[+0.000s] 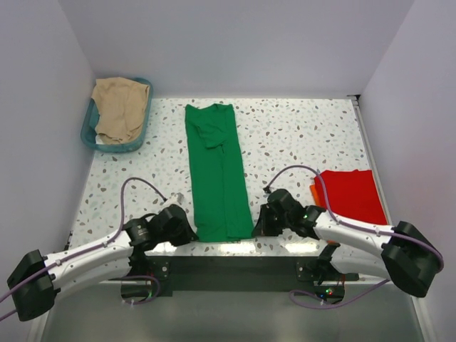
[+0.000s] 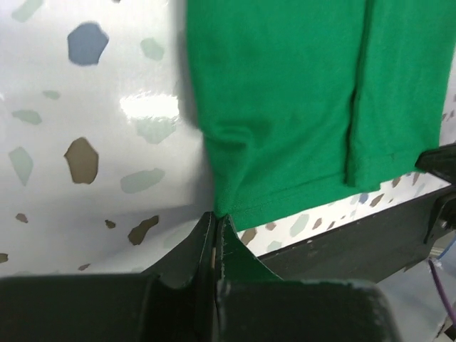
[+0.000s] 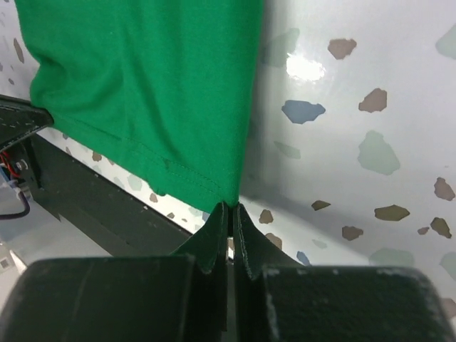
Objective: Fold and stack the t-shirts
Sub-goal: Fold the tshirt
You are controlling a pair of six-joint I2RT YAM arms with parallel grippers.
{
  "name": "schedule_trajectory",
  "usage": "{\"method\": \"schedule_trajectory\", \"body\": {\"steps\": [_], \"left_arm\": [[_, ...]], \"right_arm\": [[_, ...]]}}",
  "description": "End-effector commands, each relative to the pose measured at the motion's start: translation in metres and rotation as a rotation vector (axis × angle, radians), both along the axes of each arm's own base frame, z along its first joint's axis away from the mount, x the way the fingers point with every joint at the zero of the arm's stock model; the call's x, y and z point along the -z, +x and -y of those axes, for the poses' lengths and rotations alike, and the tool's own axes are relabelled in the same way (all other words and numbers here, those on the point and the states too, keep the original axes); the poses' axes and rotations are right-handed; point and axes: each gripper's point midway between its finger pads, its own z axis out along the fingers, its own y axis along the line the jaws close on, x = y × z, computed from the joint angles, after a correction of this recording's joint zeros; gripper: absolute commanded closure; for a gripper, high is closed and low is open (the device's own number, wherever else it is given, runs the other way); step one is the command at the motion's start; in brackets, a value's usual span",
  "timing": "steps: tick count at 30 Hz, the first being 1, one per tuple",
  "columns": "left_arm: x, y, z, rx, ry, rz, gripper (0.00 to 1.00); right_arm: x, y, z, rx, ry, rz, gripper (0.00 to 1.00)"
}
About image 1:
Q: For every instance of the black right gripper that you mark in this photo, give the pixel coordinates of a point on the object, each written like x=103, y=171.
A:
x=261, y=227

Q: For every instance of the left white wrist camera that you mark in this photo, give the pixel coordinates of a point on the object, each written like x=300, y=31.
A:
x=174, y=200

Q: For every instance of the green t shirt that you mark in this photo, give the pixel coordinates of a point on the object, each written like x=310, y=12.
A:
x=219, y=192

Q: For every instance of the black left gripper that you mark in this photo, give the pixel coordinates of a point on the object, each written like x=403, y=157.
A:
x=188, y=235

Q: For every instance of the teal plastic basket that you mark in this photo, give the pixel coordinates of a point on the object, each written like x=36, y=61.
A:
x=88, y=134

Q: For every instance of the beige t shirt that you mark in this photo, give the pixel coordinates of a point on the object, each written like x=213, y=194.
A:
x=121, y=105

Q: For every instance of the folded orange t shirt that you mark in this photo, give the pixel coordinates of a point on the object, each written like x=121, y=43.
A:
x=318, y=195

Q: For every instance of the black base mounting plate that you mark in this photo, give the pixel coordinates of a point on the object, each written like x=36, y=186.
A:
x=163, y=275

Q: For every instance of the folded red t shirt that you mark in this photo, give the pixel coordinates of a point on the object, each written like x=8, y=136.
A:
x=353, y=194

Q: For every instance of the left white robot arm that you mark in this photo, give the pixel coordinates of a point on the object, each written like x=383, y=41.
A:
x=38, y=281

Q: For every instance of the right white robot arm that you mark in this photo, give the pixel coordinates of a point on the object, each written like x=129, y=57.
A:
x=400, y=253

